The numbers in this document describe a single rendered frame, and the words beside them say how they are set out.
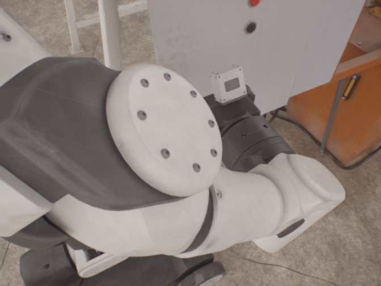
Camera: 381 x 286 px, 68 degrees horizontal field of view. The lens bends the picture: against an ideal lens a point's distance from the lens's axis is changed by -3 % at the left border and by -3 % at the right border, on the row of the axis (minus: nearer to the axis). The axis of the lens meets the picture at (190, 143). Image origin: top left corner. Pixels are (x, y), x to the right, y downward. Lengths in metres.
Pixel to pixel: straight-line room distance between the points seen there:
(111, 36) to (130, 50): 1.29
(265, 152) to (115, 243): 0.24
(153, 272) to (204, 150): 1.04
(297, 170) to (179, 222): 0.17
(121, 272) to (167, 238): 1.03
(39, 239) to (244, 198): 0.14
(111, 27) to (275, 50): 0.54
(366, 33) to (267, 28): 0.86
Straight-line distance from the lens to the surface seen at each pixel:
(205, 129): 0.17
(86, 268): 1.08
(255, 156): 0.36
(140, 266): 1.20
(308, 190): 0.30
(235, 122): 0.42
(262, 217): 0.26
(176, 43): 0.58
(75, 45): 2.42
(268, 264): 1.39
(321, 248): 1.47
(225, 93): 0.42
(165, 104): 0.15
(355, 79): 1.44
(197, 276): 1.14
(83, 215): 0.18
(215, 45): 0.63
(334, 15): 0.88
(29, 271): 1.12
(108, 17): 1.02
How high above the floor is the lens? 1.31
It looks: 53 degrees down
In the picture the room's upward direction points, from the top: 2 degrees counter-clockwise
